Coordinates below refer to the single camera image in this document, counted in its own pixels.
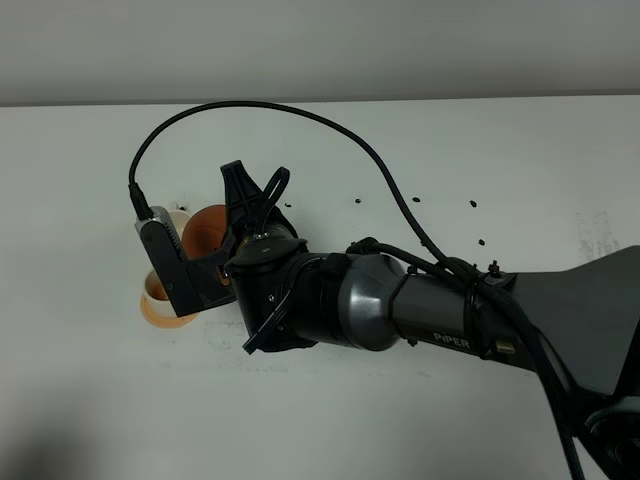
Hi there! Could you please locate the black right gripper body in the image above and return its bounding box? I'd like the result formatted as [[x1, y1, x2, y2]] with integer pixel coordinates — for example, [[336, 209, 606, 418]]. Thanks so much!
[[217, 207, 308, 300]]

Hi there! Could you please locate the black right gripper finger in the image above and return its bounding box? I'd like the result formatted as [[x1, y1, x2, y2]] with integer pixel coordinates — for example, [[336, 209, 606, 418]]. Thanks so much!
[[221, 160, 262, 240]]

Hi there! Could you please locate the brown clay teapot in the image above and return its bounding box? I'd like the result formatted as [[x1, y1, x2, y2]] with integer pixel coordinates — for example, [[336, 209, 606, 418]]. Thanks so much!
[[182, 205, 231, 287]]

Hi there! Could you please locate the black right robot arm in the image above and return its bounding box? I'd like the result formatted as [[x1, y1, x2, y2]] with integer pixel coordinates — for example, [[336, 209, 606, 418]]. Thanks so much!
[[221, 161, 639, 479]]

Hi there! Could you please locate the far white teacup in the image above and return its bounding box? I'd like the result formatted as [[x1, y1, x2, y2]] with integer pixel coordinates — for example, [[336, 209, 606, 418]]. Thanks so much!
[[167, 202, 193, 239]]

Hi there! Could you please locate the white teacup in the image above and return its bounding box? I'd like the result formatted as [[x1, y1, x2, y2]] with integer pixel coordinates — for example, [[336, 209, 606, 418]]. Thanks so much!
[[167, 202, 193, 239], [143, 270, 175, 318]]

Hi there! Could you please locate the near white teacup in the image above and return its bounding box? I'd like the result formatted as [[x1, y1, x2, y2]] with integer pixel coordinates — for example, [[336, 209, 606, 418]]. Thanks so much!
[[143, 270, 175, 318]]

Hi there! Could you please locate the near orange coaster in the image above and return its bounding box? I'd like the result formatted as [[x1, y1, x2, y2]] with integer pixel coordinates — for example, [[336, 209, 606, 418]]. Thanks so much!
[[140, 292, 198, 329]]

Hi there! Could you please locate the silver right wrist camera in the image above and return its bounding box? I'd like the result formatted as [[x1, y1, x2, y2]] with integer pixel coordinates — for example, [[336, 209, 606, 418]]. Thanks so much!
[[136, 206, 235, 316]]

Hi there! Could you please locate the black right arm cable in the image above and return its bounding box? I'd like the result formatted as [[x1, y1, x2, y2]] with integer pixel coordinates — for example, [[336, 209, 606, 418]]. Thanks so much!
[[127, 100, 591, 480]]

